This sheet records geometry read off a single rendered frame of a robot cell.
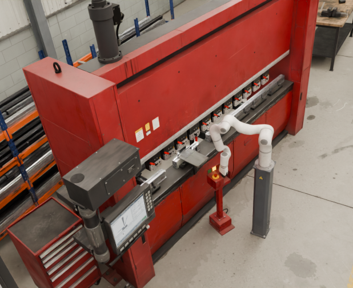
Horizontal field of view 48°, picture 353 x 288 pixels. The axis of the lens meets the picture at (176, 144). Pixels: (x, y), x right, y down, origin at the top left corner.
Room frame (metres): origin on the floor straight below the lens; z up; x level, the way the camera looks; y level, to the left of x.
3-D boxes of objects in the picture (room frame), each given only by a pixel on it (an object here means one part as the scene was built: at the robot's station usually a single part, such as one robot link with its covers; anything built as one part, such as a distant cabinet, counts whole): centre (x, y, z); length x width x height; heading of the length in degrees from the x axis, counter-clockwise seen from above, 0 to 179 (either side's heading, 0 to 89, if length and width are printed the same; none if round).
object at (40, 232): (2.47, 1.26, 0.50); 0.50 x 0.50 x 1.00; 45
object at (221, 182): (3.11, -0.41, 0.75); 0.20 x 0.16 x 0.18; 120
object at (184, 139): (3.26, -0.04, 1.18); 0.15 x 0.09 x 0.17; 135
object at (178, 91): (3.73, -0.52, 1.66); 3.00 x 0.08 x 0.80; 135
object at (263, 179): (2.93, -0.84, 0.50); 0.18 x 0.18 x 1.00; 55
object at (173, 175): (3.70, -0.55, 0.85); 3.00 x 0.21 x 0.04; 135
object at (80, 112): (2.71, 0.76, 1.15); 0.85 x 0.25 x 2.30; 45
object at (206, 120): (3.54, -0.32, 1.18); 0.15 x 0.09 x 0.17; 135
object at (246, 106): (4.16, -0.95, 0.92); 1.67 x 0.06 x 0.10; 135
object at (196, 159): (3.17, -0.16, 1.00); 0.26 x 0.18 x 0.01; 45
